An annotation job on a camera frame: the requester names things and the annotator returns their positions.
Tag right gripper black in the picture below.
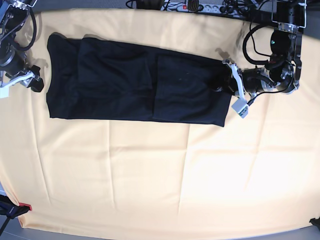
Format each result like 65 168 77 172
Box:
0 53 44 93

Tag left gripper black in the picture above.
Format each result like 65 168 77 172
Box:
222 59 274 101

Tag dark navy T-shirt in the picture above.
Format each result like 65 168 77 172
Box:
46 34 231 127

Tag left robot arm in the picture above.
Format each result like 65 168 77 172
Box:
217 0 307 105

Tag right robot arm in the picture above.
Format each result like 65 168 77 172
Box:
0 0 44 99

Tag white power strip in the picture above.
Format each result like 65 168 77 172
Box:
160 0 241 16

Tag cream yellow table cloth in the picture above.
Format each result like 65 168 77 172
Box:
0 8 320 237

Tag red black table clamp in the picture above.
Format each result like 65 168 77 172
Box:
0 195 32 219

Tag black corner clamp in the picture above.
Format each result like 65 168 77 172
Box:
309 217 320 231

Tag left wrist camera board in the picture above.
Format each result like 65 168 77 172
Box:
231 98 249 119

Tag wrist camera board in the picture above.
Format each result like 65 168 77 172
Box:
0 86 10 99
231 98 249 119

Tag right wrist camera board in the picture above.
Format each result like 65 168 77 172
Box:
0 86 10 99

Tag black cable tangle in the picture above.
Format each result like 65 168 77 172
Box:
219 0 258 16

